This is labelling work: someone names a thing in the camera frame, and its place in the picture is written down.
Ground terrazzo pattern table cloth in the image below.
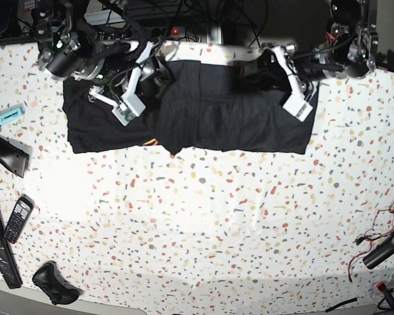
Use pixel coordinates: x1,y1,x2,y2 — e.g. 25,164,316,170
0,44,394,314

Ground black game controller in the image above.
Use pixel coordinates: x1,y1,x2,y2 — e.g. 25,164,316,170
32,261,81,305

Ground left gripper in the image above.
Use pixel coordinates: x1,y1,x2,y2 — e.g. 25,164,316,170
242,45,328,105

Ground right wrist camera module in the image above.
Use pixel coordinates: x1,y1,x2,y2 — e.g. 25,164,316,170
112,93,146,126

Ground black handheld scanner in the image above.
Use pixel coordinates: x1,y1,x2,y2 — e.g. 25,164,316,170
0,135,33,178

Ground red handled tool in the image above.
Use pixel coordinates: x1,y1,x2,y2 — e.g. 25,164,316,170
376,282,394,312

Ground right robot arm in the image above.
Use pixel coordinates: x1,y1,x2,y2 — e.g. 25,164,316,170
32,1,174,116

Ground black T-shirt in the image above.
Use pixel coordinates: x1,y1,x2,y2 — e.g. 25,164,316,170
63,60,315,154

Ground black cylinder tool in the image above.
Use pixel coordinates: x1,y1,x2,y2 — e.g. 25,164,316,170
362,232,394,270

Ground teal highlighter marker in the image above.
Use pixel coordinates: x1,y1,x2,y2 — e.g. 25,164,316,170
0,104,24,127

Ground black cable strip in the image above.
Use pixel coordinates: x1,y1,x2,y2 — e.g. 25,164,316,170
325,297,358,313

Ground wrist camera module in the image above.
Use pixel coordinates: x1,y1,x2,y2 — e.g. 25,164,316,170
112,93,146,126
282,93,313,122

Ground black power strip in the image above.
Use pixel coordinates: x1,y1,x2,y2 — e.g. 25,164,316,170
144,26,186,40

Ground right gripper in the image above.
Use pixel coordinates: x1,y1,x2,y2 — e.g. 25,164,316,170
75,40,174,108

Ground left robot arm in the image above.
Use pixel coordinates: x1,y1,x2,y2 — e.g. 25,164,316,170
240,1,378,102

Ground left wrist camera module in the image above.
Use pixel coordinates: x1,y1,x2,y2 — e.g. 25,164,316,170
282,93,313,122

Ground red and black wires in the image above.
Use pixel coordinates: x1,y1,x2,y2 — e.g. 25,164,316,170
347,186,394,283

